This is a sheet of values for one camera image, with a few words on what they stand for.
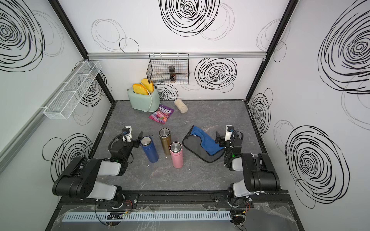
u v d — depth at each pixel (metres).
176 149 0.70
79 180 0.44
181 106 1.11
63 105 0.72
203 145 0.93
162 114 1.07
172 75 0.87
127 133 0.75
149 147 0.75
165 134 0.75
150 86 1.05
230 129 0.77
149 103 1.02
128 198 0.74
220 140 0.83
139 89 1.00
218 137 0.84
